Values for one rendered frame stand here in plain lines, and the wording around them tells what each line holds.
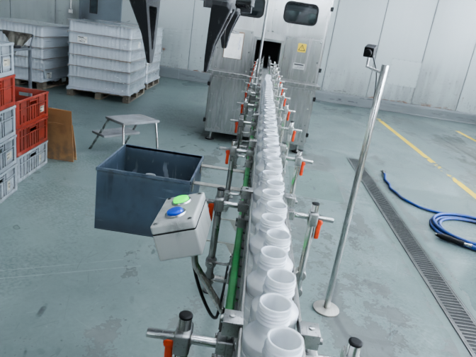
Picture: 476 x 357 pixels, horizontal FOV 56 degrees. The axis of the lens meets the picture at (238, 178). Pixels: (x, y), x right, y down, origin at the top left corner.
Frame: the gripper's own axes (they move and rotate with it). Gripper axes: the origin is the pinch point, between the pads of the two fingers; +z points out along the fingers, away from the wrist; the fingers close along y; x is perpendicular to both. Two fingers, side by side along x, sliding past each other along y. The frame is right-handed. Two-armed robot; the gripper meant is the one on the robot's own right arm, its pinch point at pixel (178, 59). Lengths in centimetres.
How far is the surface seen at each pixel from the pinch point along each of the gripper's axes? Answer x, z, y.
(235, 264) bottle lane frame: 28.1, 39.9, 10.4
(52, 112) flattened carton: 339, 92, -169
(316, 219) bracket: 38, 32, 26
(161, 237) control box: 18.7, 31.7, -3.1
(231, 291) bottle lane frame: 18.4, 40.0, 10.4
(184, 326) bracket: -6.1, 30.0, 5.0
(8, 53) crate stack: 259, 35, -163
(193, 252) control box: 18.7, 33.6, 2.7
